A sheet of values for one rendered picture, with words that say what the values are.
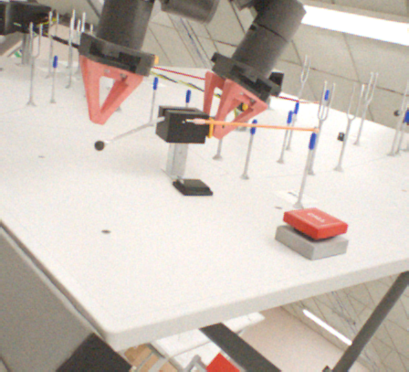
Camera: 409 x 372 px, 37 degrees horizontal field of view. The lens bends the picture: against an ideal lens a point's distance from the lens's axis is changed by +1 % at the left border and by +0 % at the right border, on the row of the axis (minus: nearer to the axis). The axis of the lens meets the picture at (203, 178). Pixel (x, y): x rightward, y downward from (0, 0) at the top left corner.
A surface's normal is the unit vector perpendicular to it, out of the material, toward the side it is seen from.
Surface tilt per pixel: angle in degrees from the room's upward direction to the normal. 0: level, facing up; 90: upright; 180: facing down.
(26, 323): 90
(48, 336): 90
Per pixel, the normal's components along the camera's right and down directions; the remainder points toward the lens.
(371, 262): 0.15, -0.94
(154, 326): 0.60, 0.33
